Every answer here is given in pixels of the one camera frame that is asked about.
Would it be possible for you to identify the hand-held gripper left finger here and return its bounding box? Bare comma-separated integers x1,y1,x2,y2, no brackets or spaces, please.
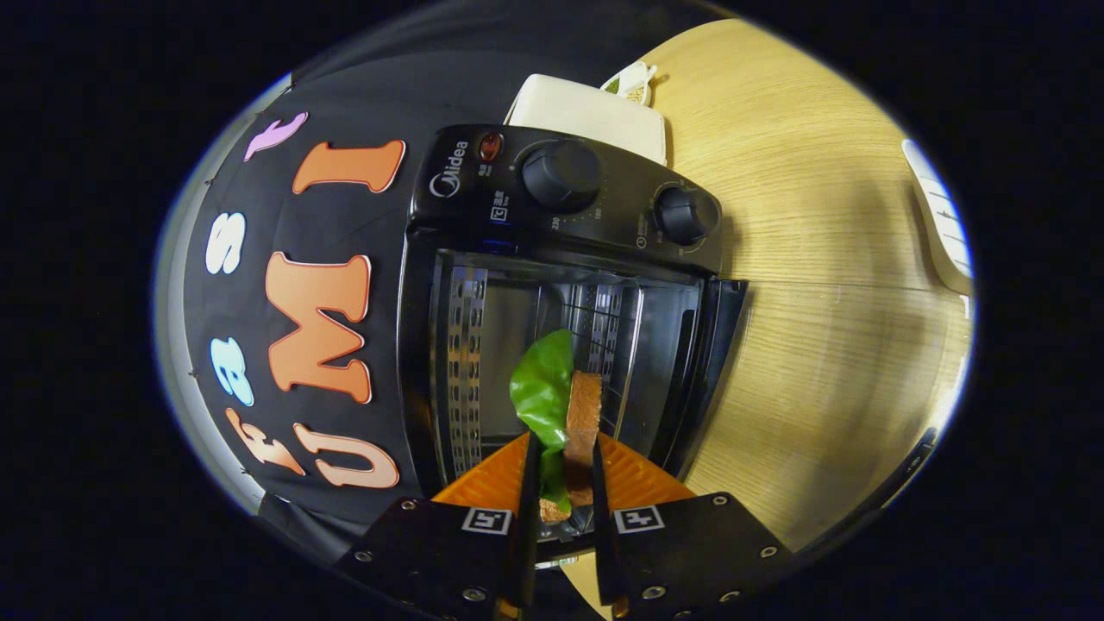
336,431,543,621

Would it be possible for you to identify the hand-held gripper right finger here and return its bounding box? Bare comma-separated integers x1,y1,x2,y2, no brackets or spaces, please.
591,431,790,621

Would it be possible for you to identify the lettuce bread sandwich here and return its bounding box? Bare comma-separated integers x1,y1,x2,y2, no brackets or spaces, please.
509,328,605,524

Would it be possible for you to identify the black toaster oven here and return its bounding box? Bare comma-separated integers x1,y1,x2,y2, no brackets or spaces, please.
397,125,750,529

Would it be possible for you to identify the white slot toaster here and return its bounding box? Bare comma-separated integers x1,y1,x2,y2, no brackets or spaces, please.
503,73,669,166

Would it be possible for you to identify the white divided condiment dish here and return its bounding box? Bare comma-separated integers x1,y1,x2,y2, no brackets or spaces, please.
601,60,658,107

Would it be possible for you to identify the small white ribbed tray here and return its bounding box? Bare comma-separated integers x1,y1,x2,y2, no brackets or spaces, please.
901,138,975,297

